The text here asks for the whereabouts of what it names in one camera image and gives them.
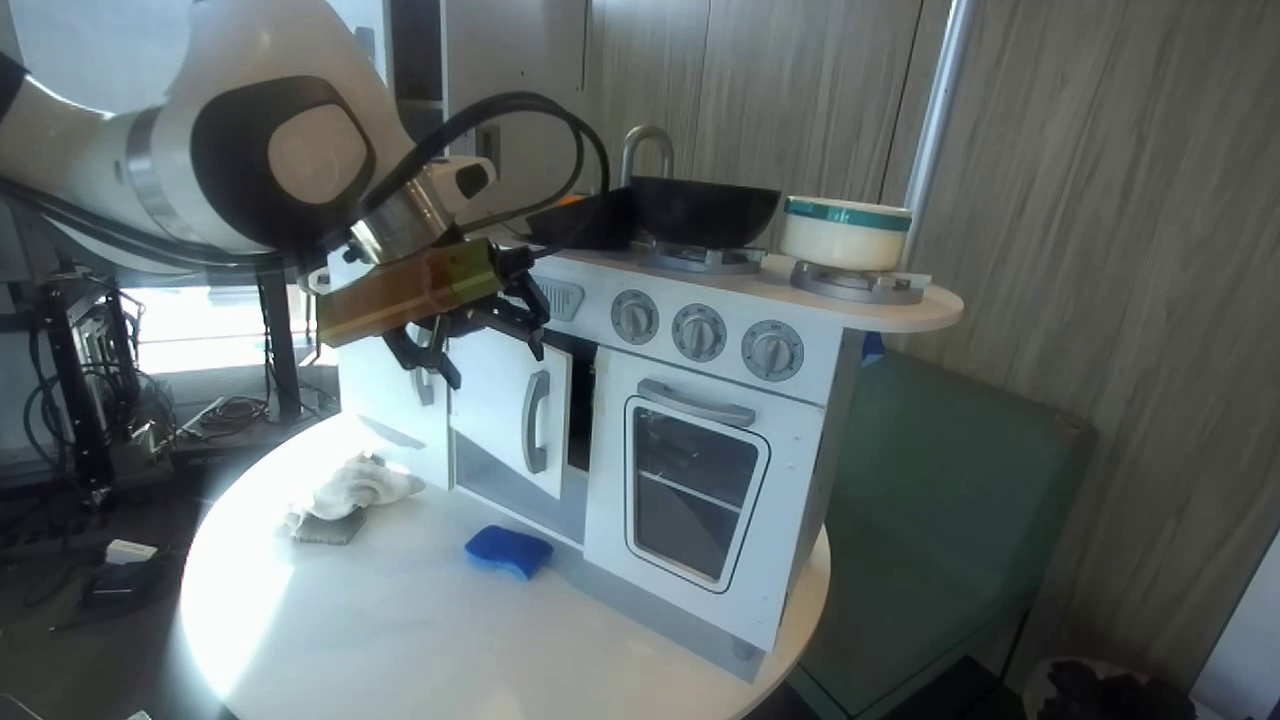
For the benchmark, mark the white panel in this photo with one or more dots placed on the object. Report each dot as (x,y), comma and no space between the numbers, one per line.
(1244,655)

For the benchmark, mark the small white cabinet door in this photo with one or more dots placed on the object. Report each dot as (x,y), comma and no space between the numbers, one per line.
(486,427)

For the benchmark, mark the gray stove knob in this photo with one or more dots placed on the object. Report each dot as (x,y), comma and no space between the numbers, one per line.
(696,332)
(773,351)
(633,316)

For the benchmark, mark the orange toy fruit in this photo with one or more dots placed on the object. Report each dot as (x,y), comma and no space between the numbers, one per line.
(569,201)

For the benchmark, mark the white paper scrap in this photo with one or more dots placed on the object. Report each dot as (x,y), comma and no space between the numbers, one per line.
(129,549)

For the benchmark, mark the black frying pan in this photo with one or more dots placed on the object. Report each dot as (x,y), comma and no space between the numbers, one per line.
(704,212)

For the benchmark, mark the white crumpled cloth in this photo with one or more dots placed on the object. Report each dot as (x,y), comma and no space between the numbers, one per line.
(355,489)

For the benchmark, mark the blue sponge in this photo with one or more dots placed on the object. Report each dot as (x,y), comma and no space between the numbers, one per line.
(507,549)

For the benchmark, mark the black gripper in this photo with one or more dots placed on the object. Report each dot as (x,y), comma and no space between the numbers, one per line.
(489,305)

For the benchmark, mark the white pot with teal stripe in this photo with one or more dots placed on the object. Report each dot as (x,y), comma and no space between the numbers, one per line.
(840,240)

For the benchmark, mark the black equipment rack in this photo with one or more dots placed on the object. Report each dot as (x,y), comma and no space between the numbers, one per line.
(72,360)

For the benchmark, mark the silver metal pole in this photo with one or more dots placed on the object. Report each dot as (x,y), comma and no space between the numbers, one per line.
(941,122)

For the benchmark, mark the gray stove burner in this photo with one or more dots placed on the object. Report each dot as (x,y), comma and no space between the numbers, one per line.
(684,258)
(864,286)

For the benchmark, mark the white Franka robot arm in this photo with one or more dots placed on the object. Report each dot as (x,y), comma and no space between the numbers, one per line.
(161,135)

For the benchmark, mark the metal toy faucet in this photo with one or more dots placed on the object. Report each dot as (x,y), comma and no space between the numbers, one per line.
(624,156)

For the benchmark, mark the white toy kitchen body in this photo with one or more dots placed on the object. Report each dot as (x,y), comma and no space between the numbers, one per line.
(586,301)

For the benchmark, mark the white oven door with window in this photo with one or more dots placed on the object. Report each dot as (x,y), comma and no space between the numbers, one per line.
(615,535)

